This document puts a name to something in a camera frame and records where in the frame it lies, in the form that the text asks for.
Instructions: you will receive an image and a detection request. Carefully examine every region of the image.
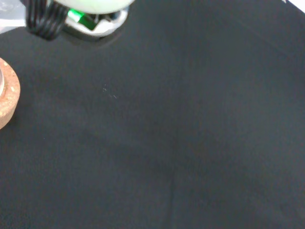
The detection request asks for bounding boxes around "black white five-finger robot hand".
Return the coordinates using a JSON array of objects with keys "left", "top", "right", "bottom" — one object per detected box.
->
[{"left": 25, "top": 0, "right": 135, "bottom": 41}]

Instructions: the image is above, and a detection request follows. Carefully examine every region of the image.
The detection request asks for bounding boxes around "black bench cloth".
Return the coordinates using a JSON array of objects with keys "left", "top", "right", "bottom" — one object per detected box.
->
[{"left": 0, "top": 0, "right": 305, "bottom": 229}]

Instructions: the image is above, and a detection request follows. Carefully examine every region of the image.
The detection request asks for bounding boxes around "brown cork ring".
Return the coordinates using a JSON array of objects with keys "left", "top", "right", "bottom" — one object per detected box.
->
[{"left": 0, "top": 58, "right": 21, "bottom": 131}]

